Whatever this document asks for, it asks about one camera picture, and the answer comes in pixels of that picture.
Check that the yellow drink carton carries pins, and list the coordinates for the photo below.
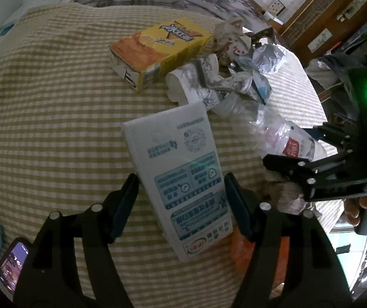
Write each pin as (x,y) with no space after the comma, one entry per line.
(157,48)

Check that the crushed clear plastic bottle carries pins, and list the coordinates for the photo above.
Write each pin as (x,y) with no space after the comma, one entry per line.
(279,134)

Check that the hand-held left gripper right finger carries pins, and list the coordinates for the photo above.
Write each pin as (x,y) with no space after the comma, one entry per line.
(235,206)

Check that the white milk carton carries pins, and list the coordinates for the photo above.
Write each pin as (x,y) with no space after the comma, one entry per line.
(183,166)

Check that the orange packet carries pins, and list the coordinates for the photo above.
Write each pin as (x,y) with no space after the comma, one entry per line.
(239,251)

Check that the smartphone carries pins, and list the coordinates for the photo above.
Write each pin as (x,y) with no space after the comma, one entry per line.
(11,263)

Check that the wall painting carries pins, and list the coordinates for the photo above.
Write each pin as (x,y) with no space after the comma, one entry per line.
(353,5)
(319,40)

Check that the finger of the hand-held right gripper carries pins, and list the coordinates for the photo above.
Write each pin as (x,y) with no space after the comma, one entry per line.
(331,134)
(299,168)

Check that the floral paper cup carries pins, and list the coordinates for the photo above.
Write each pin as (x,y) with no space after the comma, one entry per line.
(189,80)

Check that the blue silver wrapper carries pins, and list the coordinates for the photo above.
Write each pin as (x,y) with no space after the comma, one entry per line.
(266,57)

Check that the person's right hand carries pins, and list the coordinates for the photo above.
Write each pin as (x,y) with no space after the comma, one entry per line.
(352,213)

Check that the wooden room divider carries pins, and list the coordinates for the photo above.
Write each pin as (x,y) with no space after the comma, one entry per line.
(315,9)

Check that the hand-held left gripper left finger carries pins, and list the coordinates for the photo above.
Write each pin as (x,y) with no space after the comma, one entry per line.
(125,206)

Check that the framed picture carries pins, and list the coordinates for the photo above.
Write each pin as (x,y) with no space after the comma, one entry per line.
(278,6)

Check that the crumpled brown paper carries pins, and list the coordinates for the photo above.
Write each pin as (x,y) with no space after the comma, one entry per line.
(234,43)

